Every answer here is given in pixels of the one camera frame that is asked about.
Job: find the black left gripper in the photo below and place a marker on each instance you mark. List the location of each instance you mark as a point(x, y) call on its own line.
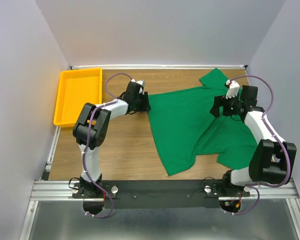
point(146, 106)

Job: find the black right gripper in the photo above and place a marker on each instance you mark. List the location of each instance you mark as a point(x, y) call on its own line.
point(219, 101)

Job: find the green t-shirt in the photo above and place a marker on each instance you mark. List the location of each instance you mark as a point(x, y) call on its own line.
point(183, 128)

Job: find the yellow plastic tray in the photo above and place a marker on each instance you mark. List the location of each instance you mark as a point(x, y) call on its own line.
point(76, 88)

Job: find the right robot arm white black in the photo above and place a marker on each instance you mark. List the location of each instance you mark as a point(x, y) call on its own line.
point(272, 162)

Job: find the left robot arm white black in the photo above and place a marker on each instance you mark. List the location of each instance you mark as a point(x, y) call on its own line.
point(91, 128)

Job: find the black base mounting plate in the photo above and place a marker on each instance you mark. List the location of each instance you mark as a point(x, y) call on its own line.
point(156, 194)

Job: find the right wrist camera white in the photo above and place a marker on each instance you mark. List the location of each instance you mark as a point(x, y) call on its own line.
point(233, 89)

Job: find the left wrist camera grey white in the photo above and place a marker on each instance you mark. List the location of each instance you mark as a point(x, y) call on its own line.
point(140, 85)

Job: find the white aluminium back rail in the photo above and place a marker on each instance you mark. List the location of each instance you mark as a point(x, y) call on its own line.
point(158, 66)

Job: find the aluminium left side rail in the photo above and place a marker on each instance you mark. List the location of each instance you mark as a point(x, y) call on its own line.
point(48, 164)

